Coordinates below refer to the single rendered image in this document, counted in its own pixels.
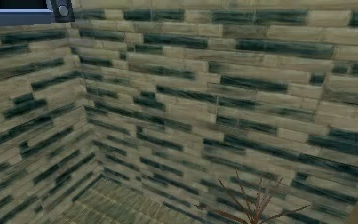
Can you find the red bare twig house plant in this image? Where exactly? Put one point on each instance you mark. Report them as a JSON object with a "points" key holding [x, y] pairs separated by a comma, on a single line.
{"points": [[255, 206]]}

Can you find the dark blue framed window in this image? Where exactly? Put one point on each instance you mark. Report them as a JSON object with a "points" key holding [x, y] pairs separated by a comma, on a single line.
{"points": [[20, 15]]}

